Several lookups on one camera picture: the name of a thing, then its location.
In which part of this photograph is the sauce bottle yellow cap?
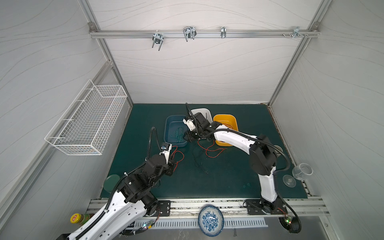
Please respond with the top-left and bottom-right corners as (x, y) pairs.
(70, 213), (94, 226)

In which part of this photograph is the blue white patterned plate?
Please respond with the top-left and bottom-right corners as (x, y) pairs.
(198, 205), (224, 237)

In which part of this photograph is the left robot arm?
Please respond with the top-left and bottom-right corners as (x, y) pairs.
(58, 142), (175, 240)

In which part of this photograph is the wine glass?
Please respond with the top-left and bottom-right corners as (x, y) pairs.
(283, 175), (296, 188)

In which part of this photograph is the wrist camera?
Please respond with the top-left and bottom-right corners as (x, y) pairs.
(160, 143), (172, 164)
(183, 119), (196, 132)

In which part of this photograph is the metal clamp hook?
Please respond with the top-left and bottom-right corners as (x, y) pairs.
(152, 33), (164, 51)

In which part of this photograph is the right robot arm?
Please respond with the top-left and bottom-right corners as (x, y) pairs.
(183, 103), (291, 215)

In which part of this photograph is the blue plastic bin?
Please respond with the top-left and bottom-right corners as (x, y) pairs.
(164, 115), (189, 148)

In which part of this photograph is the red cable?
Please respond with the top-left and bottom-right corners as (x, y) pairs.
(170, 139), (227, 172)

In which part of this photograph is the black cable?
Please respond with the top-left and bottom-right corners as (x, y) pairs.
(191, 146), (211, 175)

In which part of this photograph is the small metal bracket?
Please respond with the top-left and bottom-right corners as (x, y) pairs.
(221, 27), (227, 39)

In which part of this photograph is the white wire basket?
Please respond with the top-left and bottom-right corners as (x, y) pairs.
(45, 80), (127, 156)

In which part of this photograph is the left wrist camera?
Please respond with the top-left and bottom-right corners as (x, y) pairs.
(160, 143), (172, 164)

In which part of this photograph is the beige mug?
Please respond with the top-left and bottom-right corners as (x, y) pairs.
(274, 145), (283, 156)

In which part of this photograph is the white plastic bin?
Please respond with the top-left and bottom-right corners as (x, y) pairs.
(191, 108), (213, 123)

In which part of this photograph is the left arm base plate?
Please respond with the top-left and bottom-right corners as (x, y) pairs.
(146, 200), (171, 217)

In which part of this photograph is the metal U-bolt hook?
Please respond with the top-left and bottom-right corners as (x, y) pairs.
(183, 26), (197, 42)

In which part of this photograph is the clear glass jar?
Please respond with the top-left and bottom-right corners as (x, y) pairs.
(292, 163), (314, 181)

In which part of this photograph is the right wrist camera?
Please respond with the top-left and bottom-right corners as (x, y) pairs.
(183, 119), (196, 132)

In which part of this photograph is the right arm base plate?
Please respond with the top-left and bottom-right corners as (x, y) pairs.
(243, 198), (288, 215)

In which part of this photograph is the green cable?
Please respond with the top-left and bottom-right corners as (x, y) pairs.
(170, 126), (186, 144)

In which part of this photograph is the aluminium crossbar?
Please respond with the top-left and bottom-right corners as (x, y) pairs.
(90, 29), (321, 39)

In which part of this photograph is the yellow plastic bin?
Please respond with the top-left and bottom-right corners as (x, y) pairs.
(213, 114), (239, 147)

